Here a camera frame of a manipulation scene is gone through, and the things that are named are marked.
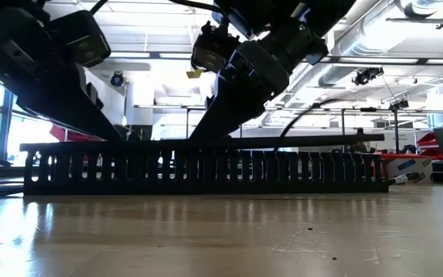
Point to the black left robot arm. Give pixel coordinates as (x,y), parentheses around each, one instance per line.
(6,4)

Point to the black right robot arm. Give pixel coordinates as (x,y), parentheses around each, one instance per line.
(321,11)

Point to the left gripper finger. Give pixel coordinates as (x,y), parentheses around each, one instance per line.
(75,115)

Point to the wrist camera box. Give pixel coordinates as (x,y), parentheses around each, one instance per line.
(83,38)
(214,50)

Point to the yellow tag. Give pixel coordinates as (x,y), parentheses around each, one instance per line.
(194,74)

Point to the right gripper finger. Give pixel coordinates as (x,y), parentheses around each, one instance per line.
(221,123)

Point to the red plastic object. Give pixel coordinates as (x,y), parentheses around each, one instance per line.
(64,134)

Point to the black ceiling-hung camera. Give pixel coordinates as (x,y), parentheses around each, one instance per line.
(364,77)
(117,79)

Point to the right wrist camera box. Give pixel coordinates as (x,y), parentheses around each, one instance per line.
(214,50)

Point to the white box with labels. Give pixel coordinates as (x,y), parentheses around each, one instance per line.
(406,165)

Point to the black duct cover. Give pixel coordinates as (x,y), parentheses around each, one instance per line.
(206,143)

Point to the person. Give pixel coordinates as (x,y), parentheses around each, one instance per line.
(359,147)

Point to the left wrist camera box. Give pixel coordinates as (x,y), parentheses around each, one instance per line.
(83,38)

